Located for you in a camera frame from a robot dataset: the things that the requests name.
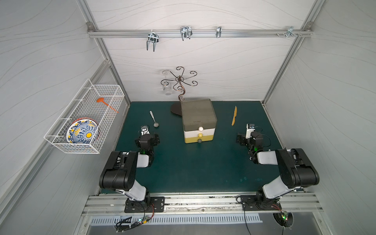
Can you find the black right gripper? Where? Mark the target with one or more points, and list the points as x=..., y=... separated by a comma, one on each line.
x=242, y=138

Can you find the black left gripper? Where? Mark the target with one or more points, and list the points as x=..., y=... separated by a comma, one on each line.
x=147, y=138

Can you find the yellow drawer with grey knob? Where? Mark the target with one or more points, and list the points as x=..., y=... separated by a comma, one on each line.
x=199, y=139

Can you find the white drawer with yellow knob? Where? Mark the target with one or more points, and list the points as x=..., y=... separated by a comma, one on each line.
x=195, y=133

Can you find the olive green drawer cabinet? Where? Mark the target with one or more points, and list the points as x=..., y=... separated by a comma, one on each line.
x=198, y=113

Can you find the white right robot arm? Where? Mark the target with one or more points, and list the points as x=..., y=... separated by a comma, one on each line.
x=296, y=171

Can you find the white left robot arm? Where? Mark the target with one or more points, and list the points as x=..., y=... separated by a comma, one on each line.
x=119, y=173

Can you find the metal spoon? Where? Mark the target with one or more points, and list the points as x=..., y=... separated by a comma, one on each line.
x=155, y=124

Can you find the yellow wooden knife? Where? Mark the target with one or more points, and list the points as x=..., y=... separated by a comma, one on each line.
x=234, y=116

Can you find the dark metal scroll stand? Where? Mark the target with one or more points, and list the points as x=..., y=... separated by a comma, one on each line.
x=179, y=82

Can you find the clear glass cup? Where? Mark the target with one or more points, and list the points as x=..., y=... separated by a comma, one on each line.
x=167, y=86

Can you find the orange plastic spoon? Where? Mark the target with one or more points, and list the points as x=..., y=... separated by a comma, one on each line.
x=102, y=100

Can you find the blue yellow patterned plate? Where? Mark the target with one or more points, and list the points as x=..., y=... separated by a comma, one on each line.
x=82, y=131

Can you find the metal hook left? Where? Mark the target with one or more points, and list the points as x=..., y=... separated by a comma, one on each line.
x=152, y=39

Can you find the metal hook right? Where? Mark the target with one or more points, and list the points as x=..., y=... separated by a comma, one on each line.
x=289, y=33

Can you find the metal hook centre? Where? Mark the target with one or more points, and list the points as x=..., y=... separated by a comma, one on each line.
x=186, y=32

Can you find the metal hook small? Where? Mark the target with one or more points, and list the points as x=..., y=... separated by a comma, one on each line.
x=218, y=32

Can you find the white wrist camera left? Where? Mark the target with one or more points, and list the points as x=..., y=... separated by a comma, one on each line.
x=145, y=130

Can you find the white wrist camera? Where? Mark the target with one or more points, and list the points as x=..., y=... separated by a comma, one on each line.
x=145, y=130
x=249, y=129

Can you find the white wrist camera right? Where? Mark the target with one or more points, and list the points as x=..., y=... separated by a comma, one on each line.
x=249, y=129

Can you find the white wire basket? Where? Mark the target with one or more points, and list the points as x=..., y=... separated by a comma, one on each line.
x=84, y=105

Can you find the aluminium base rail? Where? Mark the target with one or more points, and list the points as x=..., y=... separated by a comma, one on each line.
x=202, y=203

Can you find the aluminium top rail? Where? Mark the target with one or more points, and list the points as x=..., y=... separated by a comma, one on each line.
x=197, y=33

